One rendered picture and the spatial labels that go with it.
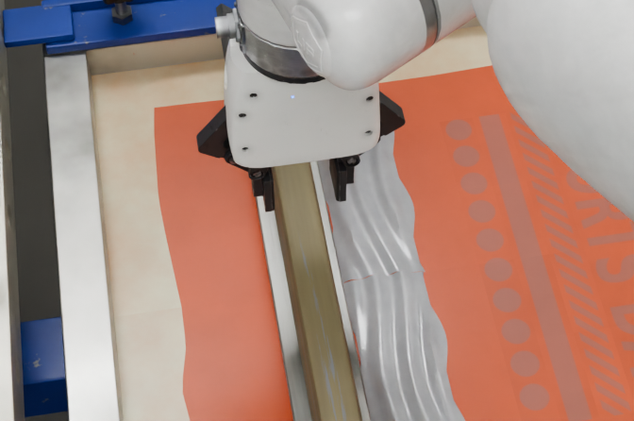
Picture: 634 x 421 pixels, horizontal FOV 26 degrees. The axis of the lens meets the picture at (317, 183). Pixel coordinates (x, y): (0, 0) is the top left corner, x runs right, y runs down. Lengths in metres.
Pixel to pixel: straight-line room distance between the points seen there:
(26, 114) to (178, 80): 1.25
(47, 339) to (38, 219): 1.20
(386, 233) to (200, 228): 0.16
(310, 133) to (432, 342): 0.26
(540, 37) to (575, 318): 0.67
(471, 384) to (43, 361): 0.35
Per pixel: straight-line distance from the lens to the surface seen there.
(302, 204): 1.04
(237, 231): 1.16
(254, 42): 0.83
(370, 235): 1.15
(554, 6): 0.47
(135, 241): 1.16
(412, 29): 0.72
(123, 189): 1.19
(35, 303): 2.26
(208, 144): 0.93
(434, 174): 1.19
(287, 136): 0.90
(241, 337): 1.10
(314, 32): 0.71
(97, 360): 1.07
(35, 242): 2.33
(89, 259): 1.11
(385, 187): 1.17
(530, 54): 0.48
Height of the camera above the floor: 1.92
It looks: 55 degrees down
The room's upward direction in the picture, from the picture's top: straight up
